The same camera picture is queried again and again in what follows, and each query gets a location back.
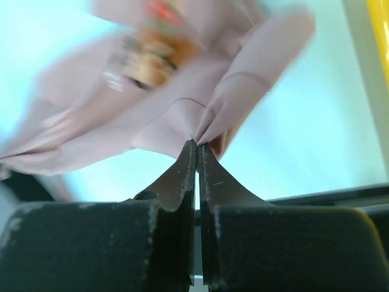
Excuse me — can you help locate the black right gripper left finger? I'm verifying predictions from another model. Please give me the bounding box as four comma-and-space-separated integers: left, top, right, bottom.
1, 141, 196, 291

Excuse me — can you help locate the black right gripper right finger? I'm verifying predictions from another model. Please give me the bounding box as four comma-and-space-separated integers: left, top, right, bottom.
197, 145, 388, 291

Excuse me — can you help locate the pink t shirt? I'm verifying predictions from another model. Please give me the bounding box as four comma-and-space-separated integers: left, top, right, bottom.
1, 1, 315, 178

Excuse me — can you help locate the yellow plastic tray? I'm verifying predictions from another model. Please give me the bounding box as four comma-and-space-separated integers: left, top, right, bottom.
366, 0, 389, 113

